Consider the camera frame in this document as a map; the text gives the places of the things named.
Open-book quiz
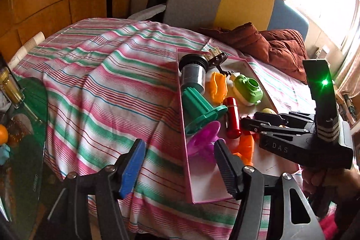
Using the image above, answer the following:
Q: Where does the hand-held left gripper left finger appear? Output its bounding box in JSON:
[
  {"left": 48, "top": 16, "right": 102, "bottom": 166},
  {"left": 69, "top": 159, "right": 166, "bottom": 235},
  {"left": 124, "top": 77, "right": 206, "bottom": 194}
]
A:
[{"left": 36, "top": 139, "right": 147, "bottom": 240}]

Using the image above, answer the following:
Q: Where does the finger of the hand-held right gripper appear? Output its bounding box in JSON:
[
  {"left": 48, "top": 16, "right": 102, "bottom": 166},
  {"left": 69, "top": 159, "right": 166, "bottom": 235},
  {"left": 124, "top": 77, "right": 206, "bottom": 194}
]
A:
[
  {"left": 241, "top": 118, "right": 311, "bottom": 135},
  {"left": 254, "top": 112, "right": 315, "bottom": 125}
]

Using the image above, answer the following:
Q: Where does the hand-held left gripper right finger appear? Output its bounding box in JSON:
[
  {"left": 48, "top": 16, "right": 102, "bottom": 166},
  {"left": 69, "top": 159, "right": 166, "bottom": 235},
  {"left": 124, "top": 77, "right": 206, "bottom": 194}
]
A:
[{"left": 214, "top": 139, "right": 325, "bottom": 240}]

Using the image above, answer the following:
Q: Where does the white pink-rimmed tray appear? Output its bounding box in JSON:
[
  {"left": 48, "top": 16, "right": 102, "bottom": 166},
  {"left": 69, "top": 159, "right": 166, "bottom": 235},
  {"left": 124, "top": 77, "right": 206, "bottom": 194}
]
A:
[{"left": 176, "top": 47, "right": 300, "bottom": 204}]

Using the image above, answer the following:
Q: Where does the orange blocky toy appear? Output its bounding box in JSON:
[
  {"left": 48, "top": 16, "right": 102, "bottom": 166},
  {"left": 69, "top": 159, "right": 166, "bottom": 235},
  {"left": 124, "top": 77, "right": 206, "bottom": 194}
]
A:
[{"left": 232, "top": 134, "right": 255, "bottom": 166}]

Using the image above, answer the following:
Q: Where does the red cylinder toy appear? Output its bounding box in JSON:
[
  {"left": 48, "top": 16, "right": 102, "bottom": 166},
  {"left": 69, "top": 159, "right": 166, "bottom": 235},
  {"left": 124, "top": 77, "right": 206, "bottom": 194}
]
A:
[{"left": 223, "top": 97, "right": 242, "bottom": 139}]

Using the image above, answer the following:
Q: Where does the magenta plastic toy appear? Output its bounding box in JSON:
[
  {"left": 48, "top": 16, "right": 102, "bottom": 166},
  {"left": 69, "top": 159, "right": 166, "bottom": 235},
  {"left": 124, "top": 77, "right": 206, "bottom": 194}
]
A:
[{"left": 187, "top": 120, "right": 225, "bottom": 157}]

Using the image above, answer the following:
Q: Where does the green white toy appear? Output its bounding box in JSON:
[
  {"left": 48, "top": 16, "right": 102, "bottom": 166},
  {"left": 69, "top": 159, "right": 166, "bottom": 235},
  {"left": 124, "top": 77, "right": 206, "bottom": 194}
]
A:
[{"left": 229, "top": 74, "right": 264, "bottom": 107}]

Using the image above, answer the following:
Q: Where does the orange toy car shell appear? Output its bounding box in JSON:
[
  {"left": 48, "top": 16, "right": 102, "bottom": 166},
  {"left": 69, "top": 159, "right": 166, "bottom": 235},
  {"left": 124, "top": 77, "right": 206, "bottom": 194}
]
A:
[{"left": 207, "top": 71, "right": 228, "bottom": 105}]

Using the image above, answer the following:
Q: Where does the green spool toy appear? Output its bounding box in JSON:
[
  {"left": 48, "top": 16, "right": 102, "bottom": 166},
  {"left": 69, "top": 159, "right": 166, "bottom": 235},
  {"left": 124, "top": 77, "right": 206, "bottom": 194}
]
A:
[{"left": 182, "top": 87, "right": 228, "bottom": 136}]

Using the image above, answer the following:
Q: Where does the brown flower-shaped toy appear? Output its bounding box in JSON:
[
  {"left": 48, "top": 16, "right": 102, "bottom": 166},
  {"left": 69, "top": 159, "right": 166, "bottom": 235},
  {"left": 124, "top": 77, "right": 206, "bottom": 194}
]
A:
[{"left": 208, "top": 52, "right": 228, "bottom": 66}]

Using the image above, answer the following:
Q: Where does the black clear cylinder toy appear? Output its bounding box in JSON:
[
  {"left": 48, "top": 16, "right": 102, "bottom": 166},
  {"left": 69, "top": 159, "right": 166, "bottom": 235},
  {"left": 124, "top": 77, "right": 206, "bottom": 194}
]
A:
[{"left": 178, "top": 54, "right": 209, "bottom": 89}]

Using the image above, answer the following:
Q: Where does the person's right forearm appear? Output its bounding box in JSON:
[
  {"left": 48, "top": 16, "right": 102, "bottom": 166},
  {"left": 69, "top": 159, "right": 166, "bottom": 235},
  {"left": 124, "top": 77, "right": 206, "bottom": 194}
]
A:
[{"left": 336, "top": 164, "right": 360, "bottom": 195}]

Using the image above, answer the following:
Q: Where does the person's right hand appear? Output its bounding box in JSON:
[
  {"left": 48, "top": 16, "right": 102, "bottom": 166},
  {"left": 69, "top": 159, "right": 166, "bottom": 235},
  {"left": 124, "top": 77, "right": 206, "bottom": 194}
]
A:
[{"left": 302, "top": 165, "right": 338, "bottom": 198}]

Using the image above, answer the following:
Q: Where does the pink curtain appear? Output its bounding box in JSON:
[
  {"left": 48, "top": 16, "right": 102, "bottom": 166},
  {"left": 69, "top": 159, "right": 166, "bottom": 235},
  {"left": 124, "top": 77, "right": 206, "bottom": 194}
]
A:
[{"left": 337, "top": 54, "right": 360, "bottom": 105}]

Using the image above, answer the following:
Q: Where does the brown quilt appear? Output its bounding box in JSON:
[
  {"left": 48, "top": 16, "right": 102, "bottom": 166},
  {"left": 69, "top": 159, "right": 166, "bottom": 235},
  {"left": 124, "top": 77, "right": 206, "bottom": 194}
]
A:
[{"left": 198, "top": 22, "right": 308, "bottom": 84}]

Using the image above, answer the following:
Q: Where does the small white box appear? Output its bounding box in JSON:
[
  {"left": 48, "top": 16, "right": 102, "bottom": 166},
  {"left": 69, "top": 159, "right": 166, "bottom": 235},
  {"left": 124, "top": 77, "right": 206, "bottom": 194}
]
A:
[{"left": 313, "top": 46, "right": 329, "bottom": 59}]

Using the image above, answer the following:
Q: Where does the striped bedsheet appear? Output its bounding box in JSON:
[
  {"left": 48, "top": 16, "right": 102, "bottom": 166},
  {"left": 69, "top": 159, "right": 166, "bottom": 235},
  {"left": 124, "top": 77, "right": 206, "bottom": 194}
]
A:
[{"left": 13, "top": 18, "right": 341, "bottom": 235}]

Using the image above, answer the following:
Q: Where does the green glass table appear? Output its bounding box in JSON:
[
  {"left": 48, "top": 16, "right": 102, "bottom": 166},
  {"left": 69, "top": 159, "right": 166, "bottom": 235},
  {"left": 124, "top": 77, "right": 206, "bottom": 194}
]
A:
[{"left": 0, "top": 78, "right": 48, "bottom": 240}]

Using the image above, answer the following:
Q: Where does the blue plastic toy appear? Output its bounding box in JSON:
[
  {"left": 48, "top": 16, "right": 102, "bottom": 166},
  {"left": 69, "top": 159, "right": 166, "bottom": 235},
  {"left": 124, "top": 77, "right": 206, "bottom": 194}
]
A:
[{"left": 0, "top": 144, "right": 12, "bottom": 165}]

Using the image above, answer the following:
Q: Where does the grey yellow blue headboard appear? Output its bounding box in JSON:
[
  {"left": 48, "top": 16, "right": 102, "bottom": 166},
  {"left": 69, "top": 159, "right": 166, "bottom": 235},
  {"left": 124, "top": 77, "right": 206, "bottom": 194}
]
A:
[{"left": 163, "top": 0, "right": 308, "bottom": 39}]

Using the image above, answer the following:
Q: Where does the gold liquid bottle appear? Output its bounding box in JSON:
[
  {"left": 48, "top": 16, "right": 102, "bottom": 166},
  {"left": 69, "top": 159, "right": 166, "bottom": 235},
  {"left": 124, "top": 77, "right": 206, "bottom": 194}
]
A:
[{"left": 0, "top": 67, "right": 24, "bottom": 109}]

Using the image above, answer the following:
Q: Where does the white serrated foam strip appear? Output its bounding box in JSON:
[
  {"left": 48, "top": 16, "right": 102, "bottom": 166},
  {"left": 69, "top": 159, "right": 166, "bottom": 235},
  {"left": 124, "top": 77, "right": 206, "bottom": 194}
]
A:
[{"left": 126, "top": 4, "right": 166, "bottom": 20}]

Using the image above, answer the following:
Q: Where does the stack of paper cups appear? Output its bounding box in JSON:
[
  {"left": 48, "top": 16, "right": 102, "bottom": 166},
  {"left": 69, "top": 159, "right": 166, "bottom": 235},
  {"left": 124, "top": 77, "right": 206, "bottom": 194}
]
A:
[{"left": 8, "top": 31, "right": 45, "bottom": 69}]

